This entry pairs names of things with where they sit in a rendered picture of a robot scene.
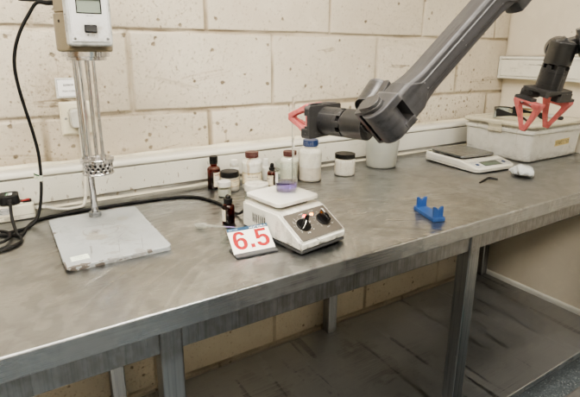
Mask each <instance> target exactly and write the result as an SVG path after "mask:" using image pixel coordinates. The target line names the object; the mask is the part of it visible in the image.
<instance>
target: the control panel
mask: <svg viewBox="0 0 580 397"><path fill-rule="evenodd" d="M321 208H323V209H324V210H325V211H326V212H327V213H328V215H329V216H330V217H331V221H330V223H329V224H321V223H320V222H319V221H318V220H317V219H316V216H317V214H318V213H319V211H320V209H321ZM310 213H313V215H310ZM303 215H309V220H308V222H309V223H310V224H311V226H312V227H311V229H310V230H309V231H303V230H301V229H300V228H298V226H297V224H296V223H297V221H298V220H299V219H301V218H302V219H304V217H303ZM283 217H284V218H285V220H286V221H287V222H288V224H289V225H290V226H291V227H292V229H293V230H294V231H295V233H296V234H297V235H298V236H299V238H300V239H301V240H302V241H303V242H305V241H308V240H311V239H313V238H316V237H319V236H323V235H325V234H328V233H331V232H333V231H336V230H341V229H342V228H343V227H342V226H341V225H340V223H339V222H338V221H337V220H336V219H335V218H334V217H333V216H332V215H331V214H330V213H329V212H328V210H327V209H326V208H325V207H324V206H323V205H320V206H316V207H313V208H310V209H307V210H303V211H298V212H295V213H292V214H289V215H286V216H283Z"/></svg>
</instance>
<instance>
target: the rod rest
mask: <svg viewBox="0 0 580 397"><path fill-rule="evenodd" d="M426 201H427V196H424V197H423V198H422V199H421V198H420V197H417V203H416V205H415V206H414V207H413V209H414V210H416V211H417V212H418V213H420V214H421V215H422V216H424V217H426V218H427V219H429V220H430V221H432V222H444V221H445V217H444V216H443V212H444V207H443V206H440V207H439V208H438V209H437V208H436V207H435V206H433V208H432V209H431V208H430V207H428V206H426Z"/></svg>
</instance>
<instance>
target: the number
mask: <svg viewBox="0 0 580 397"><path fill-rule="evenodd" d="M229 235H230V240H231V242H232V245H233V248H234V250H235V252H236V251H241V250H245V249H253V248H258V247H262V246H268V245H272V244H273V242H272V239H271V237H270V235H269V232H268V228H267V226H264V227H259V228H254V229H248V230H239V231H234V232H229Z"/></svg>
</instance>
